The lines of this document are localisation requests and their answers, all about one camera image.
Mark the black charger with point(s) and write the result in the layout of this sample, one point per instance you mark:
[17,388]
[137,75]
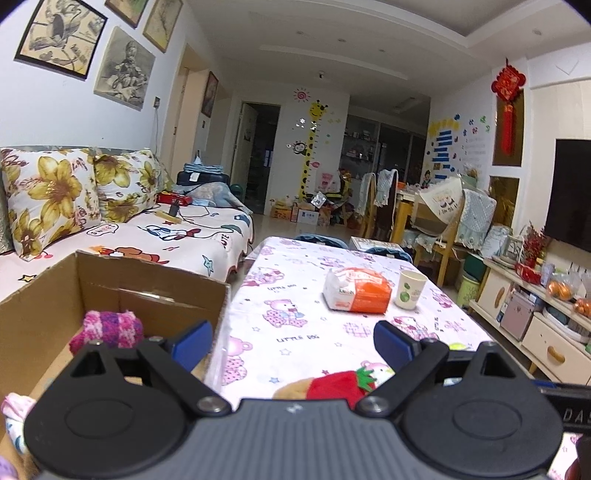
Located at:
[174,208]

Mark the yellow dining table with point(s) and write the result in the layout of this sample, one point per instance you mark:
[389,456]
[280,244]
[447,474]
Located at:
[406,212]

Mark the folded blue clothes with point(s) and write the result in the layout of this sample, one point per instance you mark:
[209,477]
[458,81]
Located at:
[203,168]

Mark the wooden chair with crochet cover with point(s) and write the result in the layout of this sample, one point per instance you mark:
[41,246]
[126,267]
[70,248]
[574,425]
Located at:
[478,212]

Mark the yellow cardboard carton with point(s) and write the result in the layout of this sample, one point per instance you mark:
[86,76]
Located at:
[281,213]

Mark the small wooden block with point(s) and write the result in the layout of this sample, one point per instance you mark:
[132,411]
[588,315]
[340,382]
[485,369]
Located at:
[168,217]

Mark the white table ornament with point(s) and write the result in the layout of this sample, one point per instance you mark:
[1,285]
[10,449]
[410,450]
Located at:
[512,249]

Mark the red knot wall hanging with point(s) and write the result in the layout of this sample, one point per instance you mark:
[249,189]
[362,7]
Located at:
[508,87]

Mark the blue cushioned stool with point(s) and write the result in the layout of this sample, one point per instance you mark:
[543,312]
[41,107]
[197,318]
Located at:
[321,241]
[388,254]

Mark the white door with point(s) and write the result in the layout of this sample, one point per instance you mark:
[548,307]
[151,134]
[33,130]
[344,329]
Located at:
[247,152]

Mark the red box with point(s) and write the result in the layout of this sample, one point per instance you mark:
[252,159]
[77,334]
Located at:
[173,199]

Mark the white blue carton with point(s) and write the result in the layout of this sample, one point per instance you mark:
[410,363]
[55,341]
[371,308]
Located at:
[307,217]

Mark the blue-grey blanket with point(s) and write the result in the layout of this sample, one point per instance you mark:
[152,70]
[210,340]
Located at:
[221,196]

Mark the dark suitcase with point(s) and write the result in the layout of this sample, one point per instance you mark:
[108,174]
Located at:
[203,181]

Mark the giraffe height chart sticker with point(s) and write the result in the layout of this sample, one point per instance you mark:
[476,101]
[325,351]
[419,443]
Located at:
[311,147]

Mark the orange white tissue pack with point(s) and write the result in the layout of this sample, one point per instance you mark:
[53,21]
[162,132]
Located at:
[360,290]

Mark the black television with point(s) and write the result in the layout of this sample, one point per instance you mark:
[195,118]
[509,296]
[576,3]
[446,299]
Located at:
[572,194]

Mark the bag of oranges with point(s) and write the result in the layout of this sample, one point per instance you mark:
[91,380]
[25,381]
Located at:
[561,290]

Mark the monkey wall sticker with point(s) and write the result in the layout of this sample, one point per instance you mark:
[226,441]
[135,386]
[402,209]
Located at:
[298,147]

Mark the red berry decoration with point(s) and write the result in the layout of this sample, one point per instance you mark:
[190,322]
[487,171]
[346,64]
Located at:
[531,254]

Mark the cardboard box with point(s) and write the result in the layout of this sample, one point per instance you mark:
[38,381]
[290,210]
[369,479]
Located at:
[46,314]

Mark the framed plant drawing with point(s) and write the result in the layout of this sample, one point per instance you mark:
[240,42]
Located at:
[127,11]

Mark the chair with light blue cover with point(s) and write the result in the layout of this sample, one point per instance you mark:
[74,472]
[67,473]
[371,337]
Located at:
[385,194]
[367,198]

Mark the pink printed tablecloth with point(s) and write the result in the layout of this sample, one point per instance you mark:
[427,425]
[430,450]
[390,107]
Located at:
[300,286]

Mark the patterned flat box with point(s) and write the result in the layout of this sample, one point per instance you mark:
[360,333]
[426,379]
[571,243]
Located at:
[369,244]

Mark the sun wall sticker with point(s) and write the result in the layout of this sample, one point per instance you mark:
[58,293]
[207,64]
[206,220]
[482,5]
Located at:
[301,95]

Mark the pink knitted item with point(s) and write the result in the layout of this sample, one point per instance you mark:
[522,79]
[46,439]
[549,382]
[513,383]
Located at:
[111,330]

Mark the framed cartoon drawing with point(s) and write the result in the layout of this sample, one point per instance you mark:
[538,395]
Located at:
[60,37]

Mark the dark framed picture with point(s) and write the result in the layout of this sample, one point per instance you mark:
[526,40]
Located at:
[210,94]

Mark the cream television cabinet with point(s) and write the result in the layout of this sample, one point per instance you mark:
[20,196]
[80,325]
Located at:
[503,300]

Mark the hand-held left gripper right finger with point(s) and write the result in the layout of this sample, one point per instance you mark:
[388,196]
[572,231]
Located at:
[392,341]

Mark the yellow floral cushion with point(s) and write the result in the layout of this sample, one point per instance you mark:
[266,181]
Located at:
[51,198]
[127,184]

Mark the pink white shopping bag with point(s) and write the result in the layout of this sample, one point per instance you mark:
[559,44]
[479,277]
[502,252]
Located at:
[326,182]

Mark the white printed cloth pink trim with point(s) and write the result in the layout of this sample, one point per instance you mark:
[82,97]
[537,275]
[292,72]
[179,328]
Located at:
[16,415]

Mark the beige bag with cartoon print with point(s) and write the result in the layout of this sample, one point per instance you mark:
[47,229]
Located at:
[438,203]

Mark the glass display cabinet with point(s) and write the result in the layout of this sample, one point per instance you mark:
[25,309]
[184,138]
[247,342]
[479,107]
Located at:
[364,143]

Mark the white paper cup green dots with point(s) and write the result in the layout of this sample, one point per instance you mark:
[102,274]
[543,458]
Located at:
[408,288]

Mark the framed branch drawing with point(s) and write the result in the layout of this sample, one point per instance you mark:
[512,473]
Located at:
[162,23]

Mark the bear plush with strawberry hat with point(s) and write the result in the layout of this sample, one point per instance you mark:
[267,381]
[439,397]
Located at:
[337,387]

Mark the wall display with blue strips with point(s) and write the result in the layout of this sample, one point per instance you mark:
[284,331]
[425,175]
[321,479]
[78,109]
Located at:
[445,143]

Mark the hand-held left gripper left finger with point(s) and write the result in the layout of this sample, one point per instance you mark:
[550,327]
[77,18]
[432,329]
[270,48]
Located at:
[194,344]

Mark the person's right hand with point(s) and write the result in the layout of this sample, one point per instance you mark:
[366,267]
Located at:
[581,457]

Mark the framed pencil sketch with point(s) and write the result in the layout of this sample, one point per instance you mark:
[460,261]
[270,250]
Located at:
[124,69]

